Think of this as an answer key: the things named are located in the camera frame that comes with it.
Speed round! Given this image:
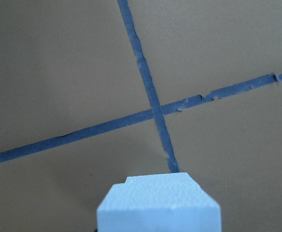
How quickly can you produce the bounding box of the blue foam block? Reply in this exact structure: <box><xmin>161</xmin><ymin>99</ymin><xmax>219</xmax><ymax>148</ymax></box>
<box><xmin>97</xmin><ymin>173</ymin><xmax>222</xmax><ymax>232</ymax></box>

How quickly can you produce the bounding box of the brown paper table cover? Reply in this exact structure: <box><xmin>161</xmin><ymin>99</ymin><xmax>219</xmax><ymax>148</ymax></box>
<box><xmin>0</xmin><ymin>0</ymin><xmax>282</xmax><ymax>232</ymax></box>

